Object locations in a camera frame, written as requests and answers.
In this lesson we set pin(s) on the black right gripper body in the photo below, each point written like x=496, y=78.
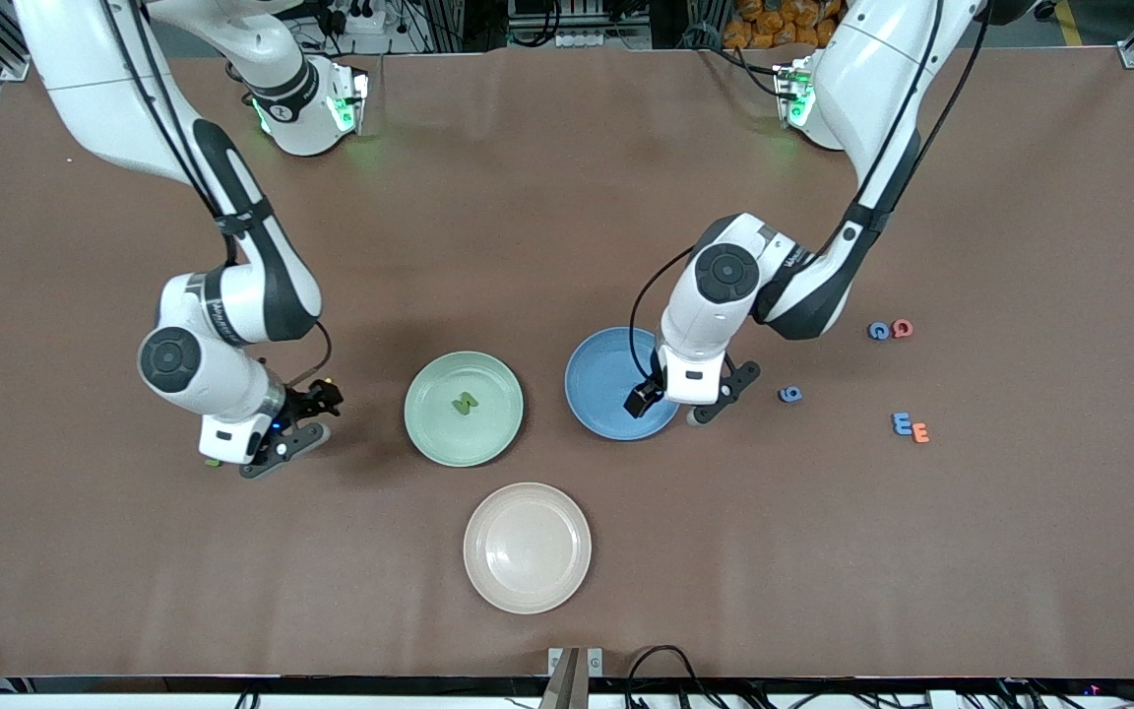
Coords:
x=307, y=404

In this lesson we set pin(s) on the blue foam digit nine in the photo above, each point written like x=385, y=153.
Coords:
x=790, y=395

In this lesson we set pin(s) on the green foam letter N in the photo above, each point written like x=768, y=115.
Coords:
x=468, y=403

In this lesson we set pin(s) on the blue foam letter C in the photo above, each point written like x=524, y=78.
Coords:
x=878, y=331

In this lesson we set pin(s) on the blue foam letter E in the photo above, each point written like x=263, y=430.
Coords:
x=902, y=423

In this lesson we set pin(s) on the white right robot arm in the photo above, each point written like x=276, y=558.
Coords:
x=85, y=79

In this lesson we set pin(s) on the blue plate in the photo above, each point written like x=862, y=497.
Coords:
x=597, y=384

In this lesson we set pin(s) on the light green plate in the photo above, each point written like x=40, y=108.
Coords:
x=464, y=433

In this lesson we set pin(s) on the large table cover mat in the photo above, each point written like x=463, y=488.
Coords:
x=567, y=246

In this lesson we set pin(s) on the beige plate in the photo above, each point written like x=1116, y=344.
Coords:
x=528, y=547

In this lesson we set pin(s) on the red foam letter Q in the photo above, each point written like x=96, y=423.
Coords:
x=903, y=328

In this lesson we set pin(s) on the orange foam letter E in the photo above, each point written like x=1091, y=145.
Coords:
x=920, y=432

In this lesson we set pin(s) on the long white power strip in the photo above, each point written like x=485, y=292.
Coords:
x=582, y=39

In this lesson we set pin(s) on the white power strip with plugs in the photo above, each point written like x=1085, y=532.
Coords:
x=362, y=20

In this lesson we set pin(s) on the pile of orange balls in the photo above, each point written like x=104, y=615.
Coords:
x=774, y=25

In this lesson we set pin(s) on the grey metal camera bracket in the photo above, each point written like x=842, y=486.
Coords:
x=567, y=679

